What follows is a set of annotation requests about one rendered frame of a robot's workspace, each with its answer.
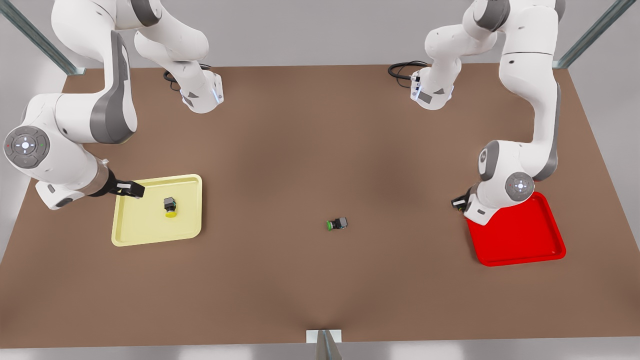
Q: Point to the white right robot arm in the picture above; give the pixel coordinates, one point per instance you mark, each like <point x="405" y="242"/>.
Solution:
<point x="75" y="120"/>

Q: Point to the yellow tray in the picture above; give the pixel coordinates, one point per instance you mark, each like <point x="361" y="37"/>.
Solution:
<point x="158" y="210"/>

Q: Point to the silver frame post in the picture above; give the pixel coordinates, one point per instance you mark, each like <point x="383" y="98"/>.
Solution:
<point x="326" y="345"/>
<point x="40" y="37"/>
<point x="590" y="35"/>

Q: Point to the green push button switch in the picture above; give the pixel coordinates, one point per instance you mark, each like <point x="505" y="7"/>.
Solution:
<point x="337" y="223"/>

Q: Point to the red tray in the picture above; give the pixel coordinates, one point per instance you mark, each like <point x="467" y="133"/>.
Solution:
<point x="520" y="235"/>

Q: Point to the yellow push button switch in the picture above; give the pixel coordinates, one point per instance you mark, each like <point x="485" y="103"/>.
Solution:
<point x="170" y="207"/>

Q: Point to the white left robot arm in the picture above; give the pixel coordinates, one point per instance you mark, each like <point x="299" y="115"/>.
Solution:
<point x="530" y="75"/>

